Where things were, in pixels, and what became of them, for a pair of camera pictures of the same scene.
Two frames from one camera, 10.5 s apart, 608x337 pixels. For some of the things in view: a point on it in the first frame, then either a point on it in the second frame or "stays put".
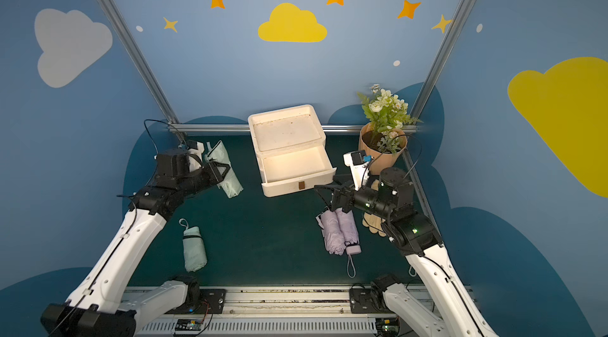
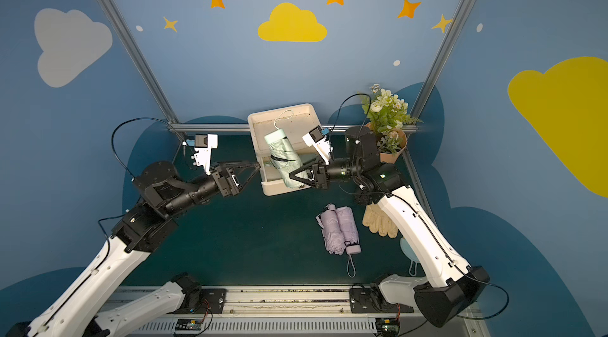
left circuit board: x=188 y=324 stays put
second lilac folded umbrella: x=348 y=229 stays put
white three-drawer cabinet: x=290 y=146 stays put
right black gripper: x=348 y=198 to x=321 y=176
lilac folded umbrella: x=334 y=240 stays put
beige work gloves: x=374 y=223 stays put
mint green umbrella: x=195 y=255 to x=284 y=152
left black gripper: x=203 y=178 to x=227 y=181
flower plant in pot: x=382 y=138 stays put
